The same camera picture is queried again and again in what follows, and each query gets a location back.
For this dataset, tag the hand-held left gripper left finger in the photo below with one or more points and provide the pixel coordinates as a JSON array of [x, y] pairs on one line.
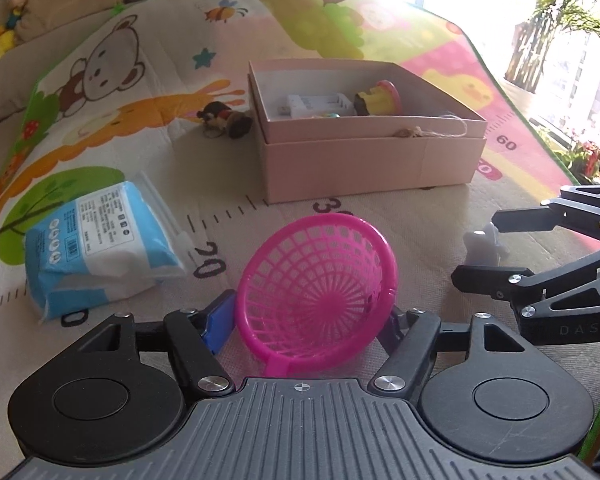
[[220, 322]]

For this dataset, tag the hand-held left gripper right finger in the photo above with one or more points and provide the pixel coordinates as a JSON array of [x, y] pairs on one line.
[[410, 340]]

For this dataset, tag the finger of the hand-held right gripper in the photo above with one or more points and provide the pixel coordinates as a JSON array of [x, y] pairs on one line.
[[530, 217], [490, 280]]

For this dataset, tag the small white object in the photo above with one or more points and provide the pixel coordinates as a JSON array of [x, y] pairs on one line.
[[482, 247]]

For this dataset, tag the pink plastic basket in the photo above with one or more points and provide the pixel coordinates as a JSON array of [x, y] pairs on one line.
[[325, 305]]

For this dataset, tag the pink cardboard box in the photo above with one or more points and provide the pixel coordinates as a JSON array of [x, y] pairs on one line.
[[355, 165]]

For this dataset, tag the yellow black toy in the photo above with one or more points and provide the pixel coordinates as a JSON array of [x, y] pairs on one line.
[[372, 105]]

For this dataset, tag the white plastic toy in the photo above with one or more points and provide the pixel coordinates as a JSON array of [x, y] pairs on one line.
[[305, 105]]

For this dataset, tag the flowering potted plants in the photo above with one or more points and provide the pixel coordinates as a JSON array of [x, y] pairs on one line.
[[595, 152]]

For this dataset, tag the blue white tissue pack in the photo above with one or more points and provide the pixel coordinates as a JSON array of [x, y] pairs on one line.
[[95, 260]]

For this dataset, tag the palm plant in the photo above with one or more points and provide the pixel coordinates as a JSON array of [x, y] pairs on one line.
[[570, 10]]

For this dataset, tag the cartoon printed play mat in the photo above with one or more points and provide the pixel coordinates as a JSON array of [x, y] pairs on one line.
[[300, 25]]

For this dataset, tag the beige pillow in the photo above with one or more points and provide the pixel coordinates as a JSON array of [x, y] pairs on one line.
[[75, 0]]

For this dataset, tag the small doll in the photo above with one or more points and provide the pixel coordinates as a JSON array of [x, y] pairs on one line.
[[17, 2]]

